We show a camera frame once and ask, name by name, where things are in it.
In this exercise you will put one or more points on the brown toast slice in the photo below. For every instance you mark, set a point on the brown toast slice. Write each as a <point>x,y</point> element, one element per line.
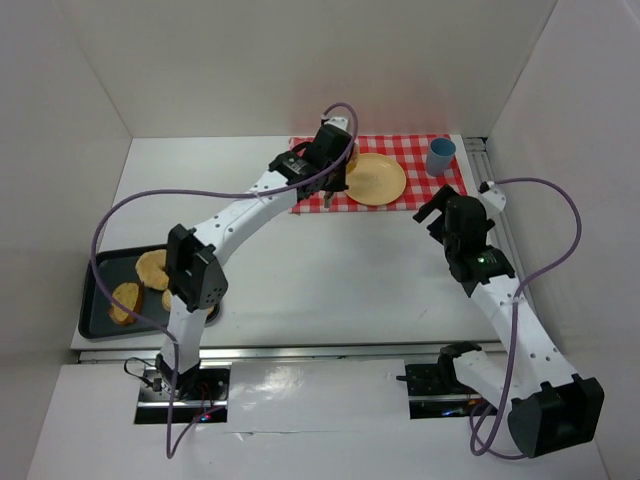
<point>130,295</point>

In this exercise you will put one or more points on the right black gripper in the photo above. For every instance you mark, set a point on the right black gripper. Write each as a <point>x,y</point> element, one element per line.
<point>435,205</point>

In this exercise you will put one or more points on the black baking tray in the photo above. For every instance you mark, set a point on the black baking tray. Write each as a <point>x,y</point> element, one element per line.
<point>116,267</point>

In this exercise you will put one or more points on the orange glazed donut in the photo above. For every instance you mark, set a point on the orange glazed donut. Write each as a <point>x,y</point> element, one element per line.
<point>353,158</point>

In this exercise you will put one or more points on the yellow plate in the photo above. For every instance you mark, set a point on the yellow plate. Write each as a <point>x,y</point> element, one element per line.
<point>375,180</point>

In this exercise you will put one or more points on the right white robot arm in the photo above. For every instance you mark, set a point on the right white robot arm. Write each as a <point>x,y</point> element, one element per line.
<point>542,400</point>

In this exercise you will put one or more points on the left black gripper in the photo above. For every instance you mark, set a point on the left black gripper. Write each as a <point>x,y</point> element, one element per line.
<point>329,183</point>

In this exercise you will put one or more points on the blue cup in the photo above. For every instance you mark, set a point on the blue cup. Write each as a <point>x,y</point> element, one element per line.
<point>439,156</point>

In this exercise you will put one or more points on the metal rail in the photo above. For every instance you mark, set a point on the metal rail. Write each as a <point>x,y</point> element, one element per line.
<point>278,353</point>
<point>482,170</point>

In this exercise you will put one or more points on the metal rail right side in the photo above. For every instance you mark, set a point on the metal rail right side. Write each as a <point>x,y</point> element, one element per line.
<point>482,170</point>

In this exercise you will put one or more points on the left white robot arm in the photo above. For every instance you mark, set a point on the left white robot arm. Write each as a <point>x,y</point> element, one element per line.
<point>196,256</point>

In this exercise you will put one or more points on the metal rail front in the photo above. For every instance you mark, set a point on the metal rail front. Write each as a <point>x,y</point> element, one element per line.
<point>278,353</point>

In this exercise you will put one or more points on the small pale round bread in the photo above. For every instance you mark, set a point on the small pale round bread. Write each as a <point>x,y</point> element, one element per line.
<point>166,300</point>

